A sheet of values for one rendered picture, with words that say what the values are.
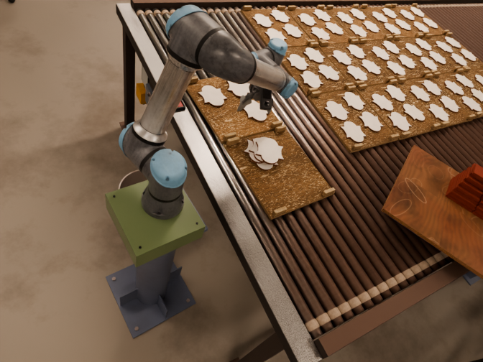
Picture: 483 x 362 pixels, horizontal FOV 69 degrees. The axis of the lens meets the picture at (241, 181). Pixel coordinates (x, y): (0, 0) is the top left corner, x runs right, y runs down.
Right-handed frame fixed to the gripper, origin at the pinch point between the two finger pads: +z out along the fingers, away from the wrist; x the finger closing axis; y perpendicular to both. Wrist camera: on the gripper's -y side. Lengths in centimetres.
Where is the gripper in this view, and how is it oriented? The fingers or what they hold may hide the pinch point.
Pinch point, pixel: (253, 113)
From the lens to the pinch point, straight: 162.4
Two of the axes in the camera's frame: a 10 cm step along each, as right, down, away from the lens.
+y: -1.6, -8.2, 5.5
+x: -9.5, -0.2, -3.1
